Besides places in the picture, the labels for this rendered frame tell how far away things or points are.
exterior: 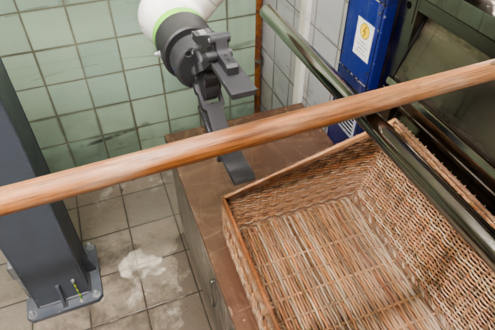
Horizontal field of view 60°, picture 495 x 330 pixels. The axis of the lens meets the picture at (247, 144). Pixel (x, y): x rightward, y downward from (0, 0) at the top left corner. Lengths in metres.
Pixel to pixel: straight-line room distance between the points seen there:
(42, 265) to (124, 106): 0.74
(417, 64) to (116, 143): 1.44
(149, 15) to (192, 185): 0.67
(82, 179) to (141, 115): 1.55
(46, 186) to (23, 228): 1.03
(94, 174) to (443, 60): 0.79
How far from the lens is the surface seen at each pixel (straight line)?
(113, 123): 2.03
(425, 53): 1.09
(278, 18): 0.83
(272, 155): 1.39
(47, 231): 1.53
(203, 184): 1.30
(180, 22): 0.68
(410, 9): 1.10
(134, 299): 1.79
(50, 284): 1.76
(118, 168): 0.49
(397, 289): 1.14
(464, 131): 1.00
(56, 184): 0.49
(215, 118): 0.62
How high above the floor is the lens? 1.53
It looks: 42 degrees down
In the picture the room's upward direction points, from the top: straight up
